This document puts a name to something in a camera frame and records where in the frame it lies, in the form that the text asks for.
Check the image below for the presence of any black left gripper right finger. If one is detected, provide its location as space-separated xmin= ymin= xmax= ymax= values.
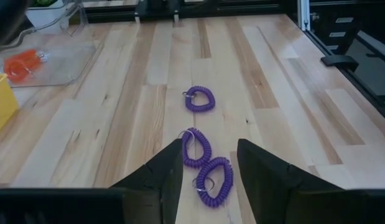
xmin=237 ymin=139 xmax=385 ymax=224

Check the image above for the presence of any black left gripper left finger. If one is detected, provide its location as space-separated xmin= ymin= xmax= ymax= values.
xmin=0 ymin=139 xmax=184 ymax=224

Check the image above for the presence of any orange spring keychain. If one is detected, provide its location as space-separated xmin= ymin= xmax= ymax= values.
xmin=19 ymin=49 xmax=49 ymax=72
xmin=2 ymin=58 xmax=29 ymax=84

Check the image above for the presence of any purple spring keychain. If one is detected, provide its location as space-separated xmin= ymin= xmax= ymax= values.
xmin=178 ymin=126 xmax=213 ymax=169
xmin=182 ymin=85 xmax=216 ymax=113
xmin=192 ymin=156 xmax=234 ymax=208

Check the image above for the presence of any green plant in white pot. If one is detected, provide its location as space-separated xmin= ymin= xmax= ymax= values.
xmin=25 ymin=0 xmax=68 ymax=34

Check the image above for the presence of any clear plastic bin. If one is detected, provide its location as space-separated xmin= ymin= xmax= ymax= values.
xmin=0 ymin=0 xmax=97 ymax=88

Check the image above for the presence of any yellow plastic basket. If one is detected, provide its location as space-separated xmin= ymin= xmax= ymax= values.
xmin=0 ymin=73 xmax=20 ymax=139

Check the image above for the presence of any black table edge clamp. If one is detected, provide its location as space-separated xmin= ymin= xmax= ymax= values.
xmin=320 ymin=54 xmax=360 ymax=73

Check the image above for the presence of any black labelled cabinet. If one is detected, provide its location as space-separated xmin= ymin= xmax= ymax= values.
xmin=310 ymin=0 xmax=363 ymax=55

